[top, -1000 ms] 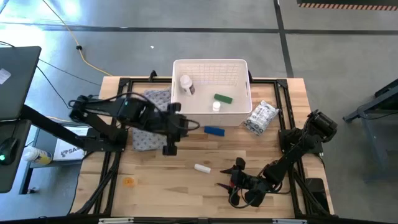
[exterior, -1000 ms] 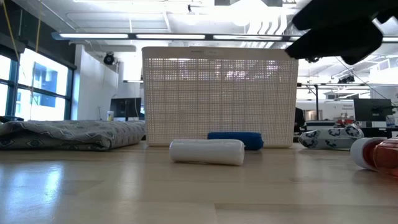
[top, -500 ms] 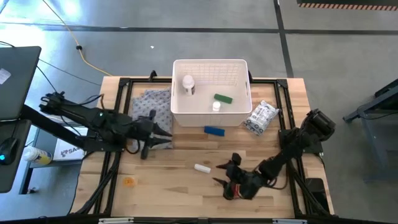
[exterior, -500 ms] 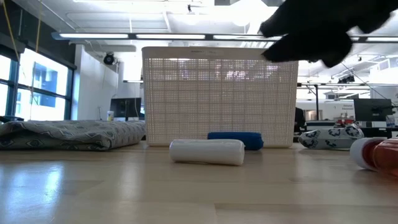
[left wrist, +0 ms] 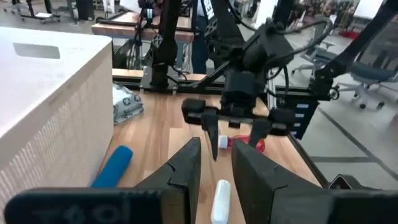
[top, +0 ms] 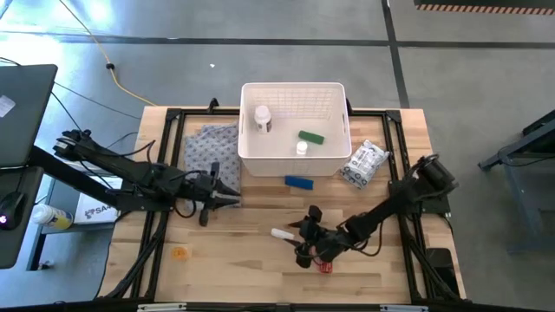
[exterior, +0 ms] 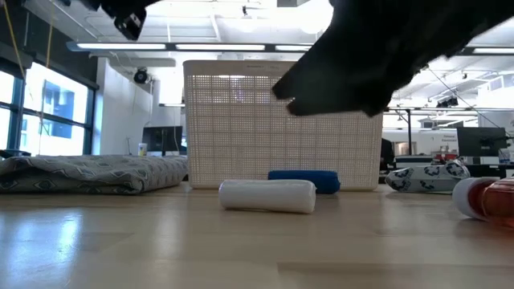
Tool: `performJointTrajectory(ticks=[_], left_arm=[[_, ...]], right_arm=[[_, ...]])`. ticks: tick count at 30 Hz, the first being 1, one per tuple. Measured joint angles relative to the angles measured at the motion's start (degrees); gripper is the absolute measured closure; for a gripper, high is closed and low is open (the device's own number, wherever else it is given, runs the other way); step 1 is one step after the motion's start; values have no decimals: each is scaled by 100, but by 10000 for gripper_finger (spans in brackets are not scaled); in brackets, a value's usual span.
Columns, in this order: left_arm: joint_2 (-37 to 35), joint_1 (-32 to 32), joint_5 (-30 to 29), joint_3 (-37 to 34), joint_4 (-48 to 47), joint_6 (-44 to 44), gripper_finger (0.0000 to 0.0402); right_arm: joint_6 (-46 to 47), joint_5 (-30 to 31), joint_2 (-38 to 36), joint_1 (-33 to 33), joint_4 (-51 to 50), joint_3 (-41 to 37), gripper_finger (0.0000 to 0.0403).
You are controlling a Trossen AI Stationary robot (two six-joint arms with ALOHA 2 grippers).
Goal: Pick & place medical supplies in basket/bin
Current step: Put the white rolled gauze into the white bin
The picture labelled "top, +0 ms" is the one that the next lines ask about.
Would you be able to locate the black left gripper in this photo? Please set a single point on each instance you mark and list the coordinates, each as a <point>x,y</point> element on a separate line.
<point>201,188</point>

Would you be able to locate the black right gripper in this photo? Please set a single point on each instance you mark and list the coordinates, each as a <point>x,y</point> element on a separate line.
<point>323,242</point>

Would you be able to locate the white plastic tube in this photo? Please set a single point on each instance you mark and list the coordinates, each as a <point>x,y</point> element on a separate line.
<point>279,234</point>

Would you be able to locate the red medicine bottle white cap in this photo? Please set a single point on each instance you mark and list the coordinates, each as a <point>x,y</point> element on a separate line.
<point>326,268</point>

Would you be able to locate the blue rectangular block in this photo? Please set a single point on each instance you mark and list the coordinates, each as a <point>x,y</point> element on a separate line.
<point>299,182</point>

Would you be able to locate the small white pill bottle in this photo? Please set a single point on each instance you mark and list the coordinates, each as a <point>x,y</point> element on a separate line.
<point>302,148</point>

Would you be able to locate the large white-capped bottle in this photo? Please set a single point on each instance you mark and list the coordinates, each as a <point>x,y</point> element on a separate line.
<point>263,117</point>

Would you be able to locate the white printed gauze packet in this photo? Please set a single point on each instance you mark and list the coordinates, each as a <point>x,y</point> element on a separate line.
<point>363,164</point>

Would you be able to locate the green block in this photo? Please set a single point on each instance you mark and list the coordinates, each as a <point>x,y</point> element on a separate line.
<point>311,137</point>

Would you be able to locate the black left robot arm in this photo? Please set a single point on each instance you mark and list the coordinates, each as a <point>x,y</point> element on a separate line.
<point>130,167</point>

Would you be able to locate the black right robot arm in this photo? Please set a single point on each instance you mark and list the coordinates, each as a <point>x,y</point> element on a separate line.
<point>377,214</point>

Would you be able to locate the white plastic basket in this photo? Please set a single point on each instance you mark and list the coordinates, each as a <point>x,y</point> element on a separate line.
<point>282,167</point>

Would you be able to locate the grey patterned cloth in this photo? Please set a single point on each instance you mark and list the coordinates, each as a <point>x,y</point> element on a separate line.
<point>212,147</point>

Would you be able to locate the small orange disc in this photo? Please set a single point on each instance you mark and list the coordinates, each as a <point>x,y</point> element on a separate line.
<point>179,253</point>

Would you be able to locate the black table clamp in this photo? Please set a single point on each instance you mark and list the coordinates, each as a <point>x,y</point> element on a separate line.
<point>213,104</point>
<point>349,107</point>

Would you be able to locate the white cardboard box with logo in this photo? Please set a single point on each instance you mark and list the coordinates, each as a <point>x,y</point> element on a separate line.
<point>93,213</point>

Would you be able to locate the black phone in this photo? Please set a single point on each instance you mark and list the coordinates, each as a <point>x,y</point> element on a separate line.
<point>442,268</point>

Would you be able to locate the black diagonal bar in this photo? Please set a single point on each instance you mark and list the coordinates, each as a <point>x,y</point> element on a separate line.
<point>65,172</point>

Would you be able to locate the white and yellow bottle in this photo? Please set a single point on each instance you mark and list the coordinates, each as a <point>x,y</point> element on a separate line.
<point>52,216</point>

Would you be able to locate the grey metal stand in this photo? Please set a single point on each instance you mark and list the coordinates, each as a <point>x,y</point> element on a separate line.
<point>37,251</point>

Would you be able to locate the dark grey laptop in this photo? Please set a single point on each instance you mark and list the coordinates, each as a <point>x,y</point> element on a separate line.
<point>26,125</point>

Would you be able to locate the black desk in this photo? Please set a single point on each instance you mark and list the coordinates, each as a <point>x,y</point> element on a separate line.
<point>17,242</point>

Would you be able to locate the black computer mouse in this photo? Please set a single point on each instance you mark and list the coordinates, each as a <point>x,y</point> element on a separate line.
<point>11,210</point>

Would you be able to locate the blue-grey metal cart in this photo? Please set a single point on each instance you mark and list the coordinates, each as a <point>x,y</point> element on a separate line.
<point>529,173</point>

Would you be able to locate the orange black striped strip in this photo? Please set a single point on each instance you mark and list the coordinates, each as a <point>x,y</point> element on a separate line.
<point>485,8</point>

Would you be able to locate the black aluminium table frame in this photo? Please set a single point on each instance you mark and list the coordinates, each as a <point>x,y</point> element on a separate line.
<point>199,112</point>

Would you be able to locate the white frame bracket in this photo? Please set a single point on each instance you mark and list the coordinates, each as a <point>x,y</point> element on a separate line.
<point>405,308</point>
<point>160,307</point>

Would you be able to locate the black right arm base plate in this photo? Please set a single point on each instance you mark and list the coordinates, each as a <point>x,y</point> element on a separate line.
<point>438,206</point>

